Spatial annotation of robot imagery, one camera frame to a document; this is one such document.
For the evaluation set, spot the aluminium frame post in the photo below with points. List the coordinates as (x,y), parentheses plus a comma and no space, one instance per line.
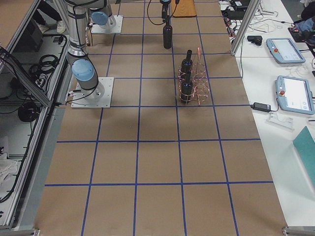
(249,14)

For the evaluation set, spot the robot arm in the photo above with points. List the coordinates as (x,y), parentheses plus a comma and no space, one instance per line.
(102,14)
(77,55)

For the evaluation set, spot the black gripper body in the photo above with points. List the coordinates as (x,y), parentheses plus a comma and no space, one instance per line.
(164,9)

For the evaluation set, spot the blue teach pendant near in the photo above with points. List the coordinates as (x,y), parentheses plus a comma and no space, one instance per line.
(294,95)

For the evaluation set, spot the black power adapter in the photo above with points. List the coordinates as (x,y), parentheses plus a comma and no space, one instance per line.
(261,107)

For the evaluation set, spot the blue teach pendant far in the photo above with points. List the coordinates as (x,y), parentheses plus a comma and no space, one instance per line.
(284,50)

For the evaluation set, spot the blue teach pendant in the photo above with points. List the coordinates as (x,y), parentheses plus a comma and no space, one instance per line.
(294,95)
(284,50)

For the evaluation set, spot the dark wine bottle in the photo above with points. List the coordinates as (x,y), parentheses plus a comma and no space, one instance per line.
(186,64)
(167,34)
(186,88)

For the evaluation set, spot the copper wire wine basket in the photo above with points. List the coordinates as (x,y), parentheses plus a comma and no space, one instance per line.
(200,90)

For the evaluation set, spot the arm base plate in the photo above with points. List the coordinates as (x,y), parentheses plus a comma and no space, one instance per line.
(96,29)
(94,99)

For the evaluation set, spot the wooden tray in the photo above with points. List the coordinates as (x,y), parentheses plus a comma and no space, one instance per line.
(184,8)

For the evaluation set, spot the teal notebook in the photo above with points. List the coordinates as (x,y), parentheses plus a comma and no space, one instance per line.
(305,145)

